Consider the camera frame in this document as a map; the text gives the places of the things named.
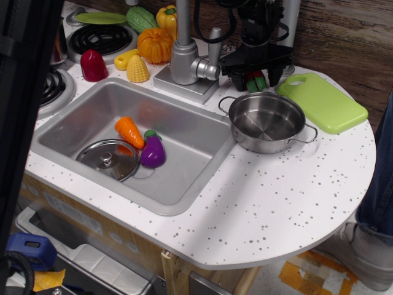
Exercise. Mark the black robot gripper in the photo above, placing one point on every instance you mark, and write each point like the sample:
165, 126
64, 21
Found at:
257, 52

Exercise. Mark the red toy pepper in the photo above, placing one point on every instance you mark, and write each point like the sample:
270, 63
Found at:
255, 81

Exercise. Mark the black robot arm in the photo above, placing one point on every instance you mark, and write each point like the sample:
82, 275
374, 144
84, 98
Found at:
270, 11

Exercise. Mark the yellow toy bell pepper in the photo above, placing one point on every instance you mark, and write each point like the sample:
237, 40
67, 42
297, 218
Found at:
166, 18

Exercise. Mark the steel pot lid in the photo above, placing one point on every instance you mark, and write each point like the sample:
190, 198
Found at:
117, 159

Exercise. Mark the tall steel pot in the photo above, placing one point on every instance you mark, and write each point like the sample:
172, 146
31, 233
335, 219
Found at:
60, 49

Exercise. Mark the grey support pole with base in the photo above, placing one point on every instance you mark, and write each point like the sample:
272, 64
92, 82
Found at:
290, 19

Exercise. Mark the silver toy faucet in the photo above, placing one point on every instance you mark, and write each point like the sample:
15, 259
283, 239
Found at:
189, 75

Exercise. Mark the green plastic cutting board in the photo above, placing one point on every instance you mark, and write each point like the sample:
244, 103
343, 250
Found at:
323, 104

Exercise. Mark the orange toy pumpkin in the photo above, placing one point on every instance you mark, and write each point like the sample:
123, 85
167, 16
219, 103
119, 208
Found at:
155, 45

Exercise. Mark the yellow toy corn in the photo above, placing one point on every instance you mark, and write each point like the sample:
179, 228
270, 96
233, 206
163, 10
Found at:
136, 70

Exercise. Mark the purple toy eggplant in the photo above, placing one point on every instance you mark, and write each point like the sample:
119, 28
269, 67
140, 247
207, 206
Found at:
153, 154

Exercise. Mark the green toy bitter gourd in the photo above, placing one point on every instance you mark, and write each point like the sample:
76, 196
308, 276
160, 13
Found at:
140, 19

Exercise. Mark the small yellow toy piece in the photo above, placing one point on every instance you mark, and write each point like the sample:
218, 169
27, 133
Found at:
121, 61

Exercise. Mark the orange toy carrot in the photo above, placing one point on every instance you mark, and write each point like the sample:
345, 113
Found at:
128, 130

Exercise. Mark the back stove burner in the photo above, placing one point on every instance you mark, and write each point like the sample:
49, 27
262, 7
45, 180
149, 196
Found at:
108, 40

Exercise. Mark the stove burner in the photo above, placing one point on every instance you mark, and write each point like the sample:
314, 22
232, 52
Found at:
108, 40
59, 90

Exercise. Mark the dark red toy vegetable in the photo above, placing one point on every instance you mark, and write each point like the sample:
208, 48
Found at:
93, 66

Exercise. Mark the green plastic plate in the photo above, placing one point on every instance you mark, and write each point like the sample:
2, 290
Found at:
101, 18

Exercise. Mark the grey toy sink basin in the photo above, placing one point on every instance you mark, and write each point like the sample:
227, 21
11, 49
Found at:
196, 142

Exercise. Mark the person leg in jeans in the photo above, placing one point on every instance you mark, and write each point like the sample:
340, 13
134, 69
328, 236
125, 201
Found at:
375, 211

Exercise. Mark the front stove burner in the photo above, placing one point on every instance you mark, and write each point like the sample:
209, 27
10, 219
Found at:
59, 90

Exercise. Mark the grey sneaker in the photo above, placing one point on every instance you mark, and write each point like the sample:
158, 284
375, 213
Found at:
364, 254

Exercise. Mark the blue clamp tool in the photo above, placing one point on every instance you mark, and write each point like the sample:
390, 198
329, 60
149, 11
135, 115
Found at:
39, 250

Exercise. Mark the small steel pan with handles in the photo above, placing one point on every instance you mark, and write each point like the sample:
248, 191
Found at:
266, 123

